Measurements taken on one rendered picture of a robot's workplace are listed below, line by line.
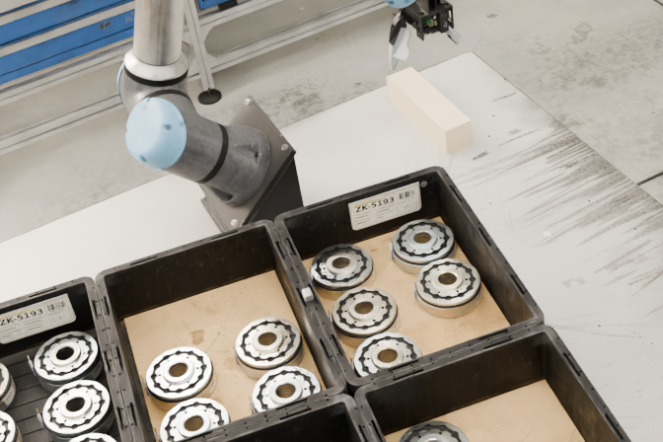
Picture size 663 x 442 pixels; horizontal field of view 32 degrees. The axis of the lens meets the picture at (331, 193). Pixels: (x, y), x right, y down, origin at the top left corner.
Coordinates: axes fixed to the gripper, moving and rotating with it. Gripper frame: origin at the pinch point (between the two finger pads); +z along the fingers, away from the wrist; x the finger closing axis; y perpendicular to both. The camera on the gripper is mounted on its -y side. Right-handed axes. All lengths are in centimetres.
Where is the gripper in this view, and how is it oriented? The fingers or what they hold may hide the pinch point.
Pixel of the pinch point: (422, 55)
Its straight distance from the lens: 230.9
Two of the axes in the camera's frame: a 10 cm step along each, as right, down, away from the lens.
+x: 8.8, -3.8, 2.7
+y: 4.5, 5.3, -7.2
